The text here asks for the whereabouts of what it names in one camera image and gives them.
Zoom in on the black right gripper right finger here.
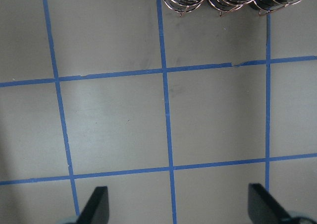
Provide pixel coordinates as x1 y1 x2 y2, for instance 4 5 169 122
248 183 294 224

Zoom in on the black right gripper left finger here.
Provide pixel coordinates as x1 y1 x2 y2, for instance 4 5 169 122
76 186 109 224

